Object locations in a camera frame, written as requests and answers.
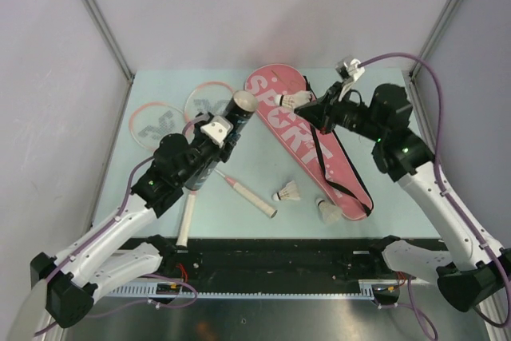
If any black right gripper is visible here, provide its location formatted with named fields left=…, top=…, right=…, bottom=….
left=294, top=81, right=386, bottom=143

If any white shuttlecock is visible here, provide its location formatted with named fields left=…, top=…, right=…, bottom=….
left=274, top=90, right=313, bottom=110
left=315, top=198, right=343, bottom=225
left=272, top=180, right=301, bottom=201

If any black shuttlecock tube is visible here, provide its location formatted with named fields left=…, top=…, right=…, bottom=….
left=185, top=85, right=258, bottom=191

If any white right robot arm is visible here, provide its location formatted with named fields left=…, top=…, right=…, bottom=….
left=294, top=82, right=510, bottom=312

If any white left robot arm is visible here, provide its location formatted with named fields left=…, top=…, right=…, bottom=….
left=30, top=133, right=240, bottom=328

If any pink racket bag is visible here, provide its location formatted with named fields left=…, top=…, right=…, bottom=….
left=244, top=64, right=374, bottom=221

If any pink racket rear head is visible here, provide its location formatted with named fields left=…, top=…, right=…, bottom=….
left=129, top=101, right=197, bottom=248

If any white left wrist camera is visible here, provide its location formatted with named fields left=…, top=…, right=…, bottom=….
left=200, top=115, right=233, bottom=148

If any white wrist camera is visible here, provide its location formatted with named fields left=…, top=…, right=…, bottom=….
left=200, top=115, right=233, bottom=148
left=335, top=56, right=365, bottom=89

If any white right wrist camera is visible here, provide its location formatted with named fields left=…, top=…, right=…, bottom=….
left=335, top=56, right=365, bottom=89

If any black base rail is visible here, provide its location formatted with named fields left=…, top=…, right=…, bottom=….
left=103, top=236, right=440, bottom=298

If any grey slotted cable duct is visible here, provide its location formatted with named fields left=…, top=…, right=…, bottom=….
left=106, top=281, right=374, bottom=300

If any right aluminium frame post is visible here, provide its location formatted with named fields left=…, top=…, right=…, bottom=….
left=418, top=0, right=464, bottom=61

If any aluminium frame post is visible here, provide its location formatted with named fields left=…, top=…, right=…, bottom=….
left=81, top=0, right=134, bottom=85
left=418, top=0, right=464, bottom=61

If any left aluminium frame post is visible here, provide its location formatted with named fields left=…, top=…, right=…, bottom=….
left=81, top=0, right=134, bottom=85

